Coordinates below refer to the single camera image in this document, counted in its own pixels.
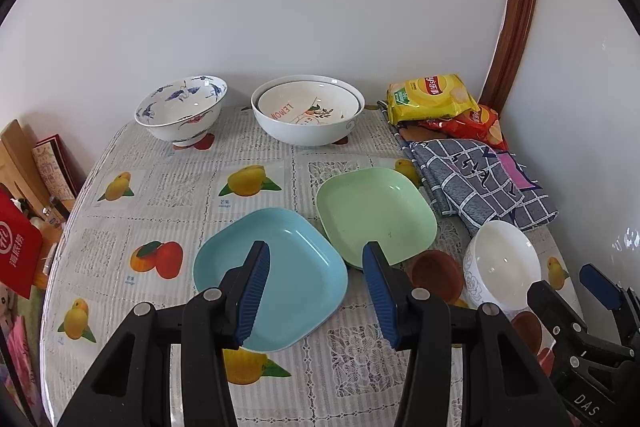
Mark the blue patterned white bowl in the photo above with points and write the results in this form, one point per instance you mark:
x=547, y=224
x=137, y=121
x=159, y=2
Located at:
x=185, y=107

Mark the small brown dish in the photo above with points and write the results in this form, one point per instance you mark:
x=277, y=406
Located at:
x=435, y=274
x=527, y=332

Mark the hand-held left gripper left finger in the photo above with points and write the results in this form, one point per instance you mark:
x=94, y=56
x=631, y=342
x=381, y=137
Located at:
x=252, y=302

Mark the red chip bag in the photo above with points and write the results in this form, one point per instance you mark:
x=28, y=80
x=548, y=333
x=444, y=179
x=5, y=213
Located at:
x=480, y=122

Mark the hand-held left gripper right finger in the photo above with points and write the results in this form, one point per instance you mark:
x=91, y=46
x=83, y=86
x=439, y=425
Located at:
x=380, y=297

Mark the light green square plate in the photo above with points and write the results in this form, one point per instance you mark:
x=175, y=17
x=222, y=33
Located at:
x=375, y=212

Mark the large white bowl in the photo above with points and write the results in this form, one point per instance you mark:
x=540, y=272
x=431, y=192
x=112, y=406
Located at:
x=300, y=132

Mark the brown wooden door frame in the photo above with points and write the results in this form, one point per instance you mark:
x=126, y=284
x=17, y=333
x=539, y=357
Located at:
x=520, y=7

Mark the fruit print white bowl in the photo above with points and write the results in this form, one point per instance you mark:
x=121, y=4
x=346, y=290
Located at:
x=300, y=104

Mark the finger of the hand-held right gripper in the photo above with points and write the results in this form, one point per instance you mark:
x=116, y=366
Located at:
x=555, y=312
x=600, y=287

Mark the light blue square plate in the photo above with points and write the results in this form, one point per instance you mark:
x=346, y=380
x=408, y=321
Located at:
x=300, y=277

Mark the pink printed item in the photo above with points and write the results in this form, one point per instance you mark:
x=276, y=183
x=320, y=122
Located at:
x=20, y=357

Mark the fruit print tablecloth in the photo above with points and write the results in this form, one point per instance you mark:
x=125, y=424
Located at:
x=165, y=187

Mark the grey checked cloth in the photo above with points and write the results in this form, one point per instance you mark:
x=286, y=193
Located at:
x=470, y=187

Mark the red patterned box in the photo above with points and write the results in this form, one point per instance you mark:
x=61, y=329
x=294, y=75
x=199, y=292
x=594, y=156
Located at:
x=65, y=167

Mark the small white bowl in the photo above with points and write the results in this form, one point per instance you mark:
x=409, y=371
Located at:
x=500, y=262

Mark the yellow chip bag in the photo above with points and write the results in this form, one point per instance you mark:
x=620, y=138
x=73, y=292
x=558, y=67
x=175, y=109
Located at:
x=430, y=99

